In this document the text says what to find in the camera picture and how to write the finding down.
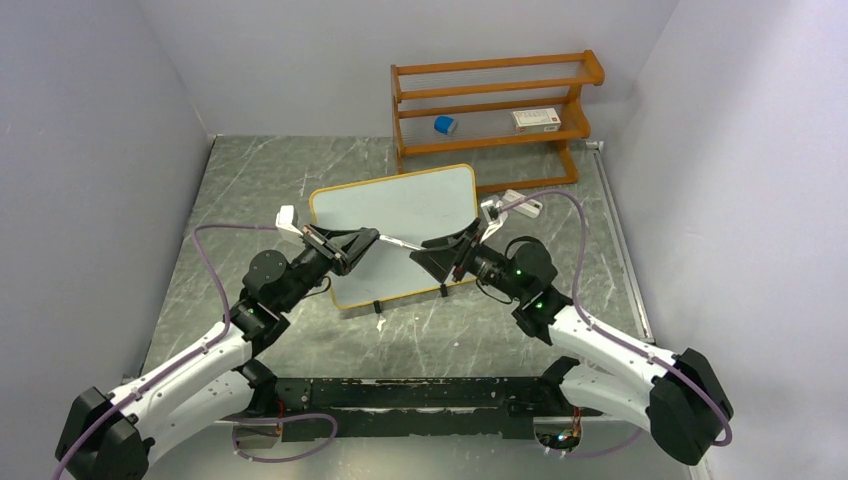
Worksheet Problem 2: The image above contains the white red cardboard box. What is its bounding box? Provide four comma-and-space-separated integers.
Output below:
511, 108, 562, 134

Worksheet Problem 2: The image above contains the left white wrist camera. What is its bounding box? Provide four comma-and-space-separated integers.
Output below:
275, 205, 304, 245

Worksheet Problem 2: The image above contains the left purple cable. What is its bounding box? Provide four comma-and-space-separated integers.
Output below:
51, 223, 283, 480

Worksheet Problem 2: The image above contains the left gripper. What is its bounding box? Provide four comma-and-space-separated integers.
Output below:
278, 221, 377, 310

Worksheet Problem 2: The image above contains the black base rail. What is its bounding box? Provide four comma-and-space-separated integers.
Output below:
263, 377, 573, 441

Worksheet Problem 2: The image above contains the white blue whiteboard marker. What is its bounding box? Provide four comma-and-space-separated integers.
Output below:
378, 234, 423, 251

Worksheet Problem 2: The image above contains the yellow framed whiteboard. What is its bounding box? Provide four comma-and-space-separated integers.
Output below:
309, 164, 478, 310

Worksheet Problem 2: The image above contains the white whiteboard eraser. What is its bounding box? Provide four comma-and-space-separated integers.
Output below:
502, 189, 544, 219

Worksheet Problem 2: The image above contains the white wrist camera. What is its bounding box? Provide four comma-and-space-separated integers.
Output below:
480, 196, 508, 243
275, 205, 304, 245

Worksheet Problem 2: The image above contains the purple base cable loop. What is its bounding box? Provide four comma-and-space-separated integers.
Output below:
231, 411, 340, 464

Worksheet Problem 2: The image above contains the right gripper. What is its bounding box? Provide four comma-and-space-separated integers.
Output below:
410, 218, 526, 301

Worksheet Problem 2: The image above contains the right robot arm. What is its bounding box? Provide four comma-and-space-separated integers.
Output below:
410, 220, 733, 466

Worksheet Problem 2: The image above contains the orange wooden shelf rack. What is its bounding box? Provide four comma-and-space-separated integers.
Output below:
390, 49, 606, 193

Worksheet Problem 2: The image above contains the blue eraser block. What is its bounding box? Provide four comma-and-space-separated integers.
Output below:
433, 115, 458, 136

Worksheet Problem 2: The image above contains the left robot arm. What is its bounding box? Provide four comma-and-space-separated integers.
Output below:
52, 223, 380, 479

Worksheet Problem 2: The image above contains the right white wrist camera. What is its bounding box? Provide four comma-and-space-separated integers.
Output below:
480, 196, 508, 243

